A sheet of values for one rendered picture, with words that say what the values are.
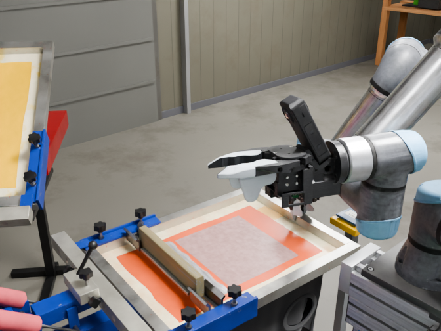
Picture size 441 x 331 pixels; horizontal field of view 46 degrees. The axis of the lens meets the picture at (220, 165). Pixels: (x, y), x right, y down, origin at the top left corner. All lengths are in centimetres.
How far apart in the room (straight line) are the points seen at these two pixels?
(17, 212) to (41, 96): 54
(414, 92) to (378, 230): 27
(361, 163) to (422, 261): 47
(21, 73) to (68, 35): 281
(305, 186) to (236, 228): 119
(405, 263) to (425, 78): 46
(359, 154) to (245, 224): 121
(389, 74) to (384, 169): 74
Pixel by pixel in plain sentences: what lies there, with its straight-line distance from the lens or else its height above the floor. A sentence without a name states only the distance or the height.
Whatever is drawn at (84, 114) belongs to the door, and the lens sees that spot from 531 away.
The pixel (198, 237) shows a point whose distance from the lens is 193.
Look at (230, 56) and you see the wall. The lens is 640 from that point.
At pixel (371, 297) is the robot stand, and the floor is 116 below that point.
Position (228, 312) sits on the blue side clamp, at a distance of 152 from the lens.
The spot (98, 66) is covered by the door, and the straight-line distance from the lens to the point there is 528.
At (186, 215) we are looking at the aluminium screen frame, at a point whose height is 98.
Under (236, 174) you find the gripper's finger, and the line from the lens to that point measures 75.
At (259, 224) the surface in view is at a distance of 201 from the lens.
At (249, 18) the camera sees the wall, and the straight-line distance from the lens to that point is 652.
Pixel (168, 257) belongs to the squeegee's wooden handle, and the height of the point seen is 105.
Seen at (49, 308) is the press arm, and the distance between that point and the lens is 156.
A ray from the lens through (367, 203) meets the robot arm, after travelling 93.
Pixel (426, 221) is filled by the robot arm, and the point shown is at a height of 142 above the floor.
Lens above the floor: 201
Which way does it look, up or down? 25 degrees down
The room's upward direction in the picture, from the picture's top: straight up
